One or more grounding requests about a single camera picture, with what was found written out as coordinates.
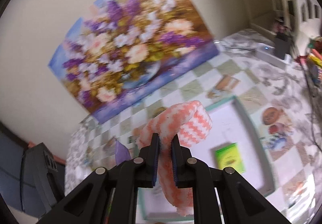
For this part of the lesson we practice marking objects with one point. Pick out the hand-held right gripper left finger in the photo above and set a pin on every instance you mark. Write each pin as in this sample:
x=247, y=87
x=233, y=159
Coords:
x=156, y=158

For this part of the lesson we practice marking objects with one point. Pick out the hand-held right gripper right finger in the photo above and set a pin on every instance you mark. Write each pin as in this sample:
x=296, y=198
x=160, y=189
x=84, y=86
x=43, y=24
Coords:
x=174, y=161

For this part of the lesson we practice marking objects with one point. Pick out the orange white striped fluffy cloth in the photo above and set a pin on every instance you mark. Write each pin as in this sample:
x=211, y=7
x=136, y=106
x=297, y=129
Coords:
x=176, y=123

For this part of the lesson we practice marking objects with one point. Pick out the purple cloth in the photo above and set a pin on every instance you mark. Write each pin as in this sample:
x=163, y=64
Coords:
x=122, y=152

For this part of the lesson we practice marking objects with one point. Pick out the green box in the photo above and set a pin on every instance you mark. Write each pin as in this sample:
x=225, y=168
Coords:
x=230, y=157

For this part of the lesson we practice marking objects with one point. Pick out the white tray with teal rim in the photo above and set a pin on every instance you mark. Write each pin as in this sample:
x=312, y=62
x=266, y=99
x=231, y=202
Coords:
x=226, y=138

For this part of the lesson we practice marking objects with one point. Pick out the patterned tablecloth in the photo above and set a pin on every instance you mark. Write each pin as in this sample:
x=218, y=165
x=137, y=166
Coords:
x=271, y=103

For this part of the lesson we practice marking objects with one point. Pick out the floral painting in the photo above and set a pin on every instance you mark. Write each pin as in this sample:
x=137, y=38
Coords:
x=130, y=48

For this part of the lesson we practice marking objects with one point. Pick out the black speaker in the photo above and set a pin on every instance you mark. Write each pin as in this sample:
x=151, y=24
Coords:
x=41, y=173

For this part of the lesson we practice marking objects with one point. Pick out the white device with blue light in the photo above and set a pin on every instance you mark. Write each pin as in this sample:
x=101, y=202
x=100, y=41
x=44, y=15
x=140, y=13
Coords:
x=270, y=54

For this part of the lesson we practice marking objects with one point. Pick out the black box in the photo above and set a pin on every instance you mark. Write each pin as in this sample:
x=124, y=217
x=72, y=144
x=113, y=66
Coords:
x=282, y=46

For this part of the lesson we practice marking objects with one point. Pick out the pile of colourful items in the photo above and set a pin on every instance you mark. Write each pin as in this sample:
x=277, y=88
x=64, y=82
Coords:
x=313, y=63

